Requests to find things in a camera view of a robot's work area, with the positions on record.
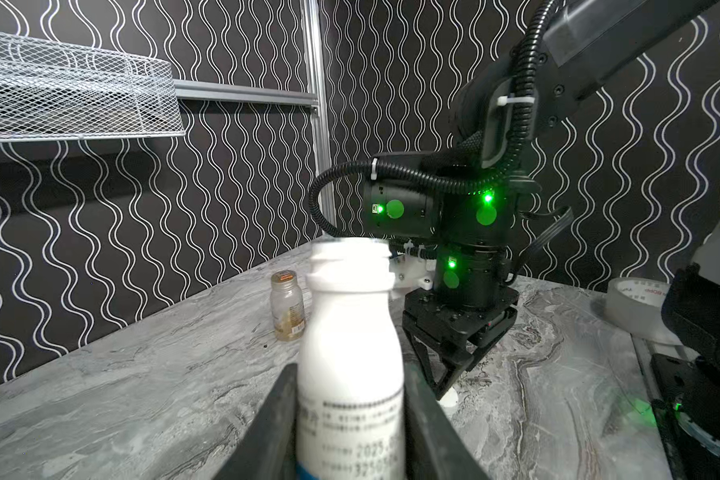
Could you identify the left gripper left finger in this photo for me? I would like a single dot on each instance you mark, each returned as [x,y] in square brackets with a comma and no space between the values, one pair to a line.
[267,450]

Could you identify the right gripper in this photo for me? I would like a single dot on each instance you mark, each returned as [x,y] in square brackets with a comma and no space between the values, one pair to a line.
[460,336]

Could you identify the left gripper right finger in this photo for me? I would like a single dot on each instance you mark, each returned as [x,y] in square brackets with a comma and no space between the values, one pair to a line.
[433,449]

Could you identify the white pill bottle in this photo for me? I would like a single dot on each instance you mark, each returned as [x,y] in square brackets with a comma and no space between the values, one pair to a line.
[350,374]

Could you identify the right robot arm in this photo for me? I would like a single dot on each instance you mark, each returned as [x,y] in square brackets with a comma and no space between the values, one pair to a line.
[457,205]

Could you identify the small amber glass vial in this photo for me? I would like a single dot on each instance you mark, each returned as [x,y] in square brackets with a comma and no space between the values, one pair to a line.
[287,306]

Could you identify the clear tape roll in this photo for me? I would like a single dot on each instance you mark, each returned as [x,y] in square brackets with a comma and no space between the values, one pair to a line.
[634,305]

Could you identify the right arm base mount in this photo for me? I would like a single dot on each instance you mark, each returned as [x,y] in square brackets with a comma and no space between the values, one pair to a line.
[687,413]

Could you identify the white wire mesh basket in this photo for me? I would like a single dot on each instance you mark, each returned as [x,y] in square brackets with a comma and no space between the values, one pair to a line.
[53,91]

